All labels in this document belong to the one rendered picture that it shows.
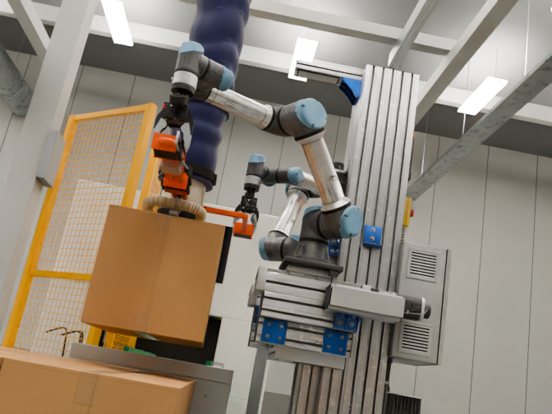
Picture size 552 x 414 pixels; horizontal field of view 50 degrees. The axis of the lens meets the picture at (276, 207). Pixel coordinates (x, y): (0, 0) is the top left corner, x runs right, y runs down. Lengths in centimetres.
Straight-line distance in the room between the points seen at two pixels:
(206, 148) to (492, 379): 1085
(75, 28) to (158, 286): 235
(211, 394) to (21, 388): 133
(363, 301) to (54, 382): 112
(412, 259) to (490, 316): 1035
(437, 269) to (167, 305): 112
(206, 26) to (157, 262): 104
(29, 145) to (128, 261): 183
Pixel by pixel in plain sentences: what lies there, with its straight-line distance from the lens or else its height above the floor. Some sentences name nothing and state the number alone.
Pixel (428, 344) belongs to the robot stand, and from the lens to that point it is 247.
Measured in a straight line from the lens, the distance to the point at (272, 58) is 1093.
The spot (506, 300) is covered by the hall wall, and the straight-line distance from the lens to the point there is 1300.
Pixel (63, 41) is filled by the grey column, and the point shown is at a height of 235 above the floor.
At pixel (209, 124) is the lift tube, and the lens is 239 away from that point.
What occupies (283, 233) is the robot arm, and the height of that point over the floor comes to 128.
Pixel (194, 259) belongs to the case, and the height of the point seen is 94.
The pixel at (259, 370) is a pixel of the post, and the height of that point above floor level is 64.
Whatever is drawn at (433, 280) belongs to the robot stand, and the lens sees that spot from 251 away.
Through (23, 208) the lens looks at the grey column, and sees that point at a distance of 364.
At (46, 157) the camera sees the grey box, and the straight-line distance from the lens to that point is 368.
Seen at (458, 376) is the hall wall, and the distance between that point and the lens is 1247.
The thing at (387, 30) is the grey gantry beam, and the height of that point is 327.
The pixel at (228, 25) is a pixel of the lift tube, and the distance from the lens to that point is 257.
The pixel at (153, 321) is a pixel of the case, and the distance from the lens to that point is 201.
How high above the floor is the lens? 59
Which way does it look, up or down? 16 degrees up
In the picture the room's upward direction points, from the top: 10 degrees clockwise
